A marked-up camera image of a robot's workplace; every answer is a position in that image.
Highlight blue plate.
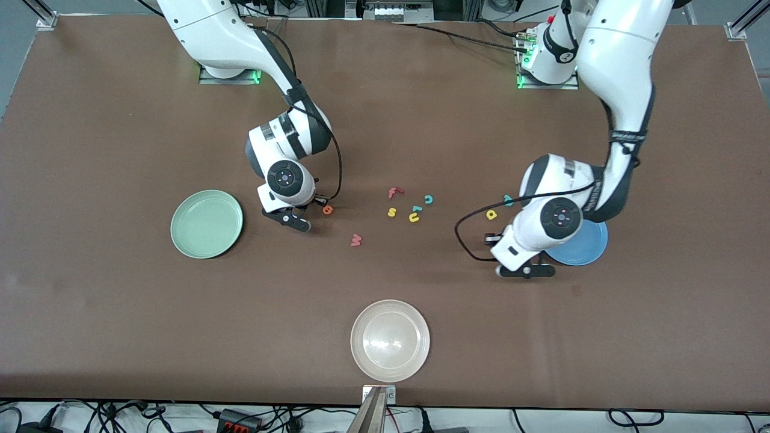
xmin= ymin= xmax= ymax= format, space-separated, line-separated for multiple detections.
xmin=544 ymin=220 xmax=609 ymax=266

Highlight green plate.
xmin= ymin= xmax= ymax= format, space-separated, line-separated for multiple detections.
xmin=170 ymin=189 xmax=244 ymax=260

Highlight white plate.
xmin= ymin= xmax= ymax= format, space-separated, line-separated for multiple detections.
xmin=350 ymin=299 xmax=431 ymax=383

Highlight black power strip red switches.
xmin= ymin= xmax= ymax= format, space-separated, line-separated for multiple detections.
xmin=217 ymin=408 xmax=263 ymax=432

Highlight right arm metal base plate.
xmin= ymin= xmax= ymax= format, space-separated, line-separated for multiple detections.
xmin=199 ymin=63 xmax=263 ymax=85

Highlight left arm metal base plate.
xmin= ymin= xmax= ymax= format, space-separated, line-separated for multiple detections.
xmin=516 ymin=27 xmax=581 ymax=91

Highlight silver post mounting plate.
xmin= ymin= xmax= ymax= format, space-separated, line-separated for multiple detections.
xmin=362 ymin=385 xmax=397 ymax=405

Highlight black looped cable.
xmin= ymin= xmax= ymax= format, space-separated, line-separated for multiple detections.
xmin=606 ymin=409 xmax=665 ymax=428

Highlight metal frame with white connector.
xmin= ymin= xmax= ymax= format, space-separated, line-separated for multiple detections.
xmin=344 ymin=0 xmax=435 ymax=22

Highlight long black table cable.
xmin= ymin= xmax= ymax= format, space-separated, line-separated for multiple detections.
xmin=391 ymin=20 xmax=533 ymax=55

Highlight metal camera post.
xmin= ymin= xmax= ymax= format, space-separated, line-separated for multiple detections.
xmin=346 ymin=386 xmax=389 ymax=433

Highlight black tangled cable bundle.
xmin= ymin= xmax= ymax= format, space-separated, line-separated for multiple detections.
xmin=0 ymin=400 xmax=175 ymax=433

